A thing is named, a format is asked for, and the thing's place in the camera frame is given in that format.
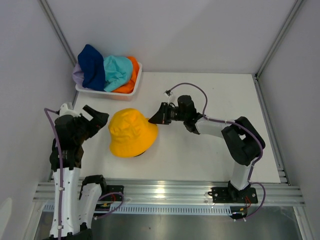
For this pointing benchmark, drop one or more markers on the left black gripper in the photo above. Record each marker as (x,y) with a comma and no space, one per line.
(99,119)

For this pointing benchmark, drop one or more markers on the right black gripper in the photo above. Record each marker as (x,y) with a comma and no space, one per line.
(161,116)

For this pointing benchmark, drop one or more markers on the yellow bucket hat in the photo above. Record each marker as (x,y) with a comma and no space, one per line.
(130,133)

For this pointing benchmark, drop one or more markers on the dark blue bucket hat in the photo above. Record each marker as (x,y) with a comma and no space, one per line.
(91,63)

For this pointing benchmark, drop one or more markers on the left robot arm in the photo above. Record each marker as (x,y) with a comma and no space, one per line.
(74,201)

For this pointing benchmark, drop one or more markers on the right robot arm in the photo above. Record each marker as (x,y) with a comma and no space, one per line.
(243,142)

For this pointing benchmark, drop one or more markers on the white plastic bin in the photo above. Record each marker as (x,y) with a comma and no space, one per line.
(113,95)

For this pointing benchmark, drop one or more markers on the orange bucket hat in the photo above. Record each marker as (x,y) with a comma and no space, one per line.
(130,85)

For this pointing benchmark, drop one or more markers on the lavender bucket hat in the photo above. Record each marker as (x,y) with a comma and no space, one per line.
(78,75)

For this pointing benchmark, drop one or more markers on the teal bucket hat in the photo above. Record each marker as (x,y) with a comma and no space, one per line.
(118,71)

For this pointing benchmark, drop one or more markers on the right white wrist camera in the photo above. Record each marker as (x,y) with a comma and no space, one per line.
(170,97)

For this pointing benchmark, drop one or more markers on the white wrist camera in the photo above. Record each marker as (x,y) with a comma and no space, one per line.
(170,97)
(67,109)

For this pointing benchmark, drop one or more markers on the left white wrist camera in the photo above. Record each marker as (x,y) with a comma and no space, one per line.
(67,109)

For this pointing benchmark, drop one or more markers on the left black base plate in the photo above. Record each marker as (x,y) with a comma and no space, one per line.
(112,191)

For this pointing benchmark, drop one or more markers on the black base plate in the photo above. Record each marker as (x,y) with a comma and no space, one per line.
(112,191)
(224,195)

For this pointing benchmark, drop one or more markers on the white slotted cable duct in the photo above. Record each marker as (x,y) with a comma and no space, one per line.
(152,209)

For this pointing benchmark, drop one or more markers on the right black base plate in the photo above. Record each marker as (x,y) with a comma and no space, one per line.
(224,195)

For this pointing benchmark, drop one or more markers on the left aluminium frame post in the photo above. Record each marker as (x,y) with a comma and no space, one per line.
(49,14)

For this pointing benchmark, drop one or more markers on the aluminium frame post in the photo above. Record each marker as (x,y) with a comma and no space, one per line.
(49,14)
(280,36)

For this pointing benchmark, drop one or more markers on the aluminium mounting rail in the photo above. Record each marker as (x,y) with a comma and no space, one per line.
(172,192)

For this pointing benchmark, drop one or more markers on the right aluminium table rail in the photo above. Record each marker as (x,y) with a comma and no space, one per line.
(271,134)

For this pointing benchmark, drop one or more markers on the right aluminium frame post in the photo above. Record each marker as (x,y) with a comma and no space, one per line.
(280,36)

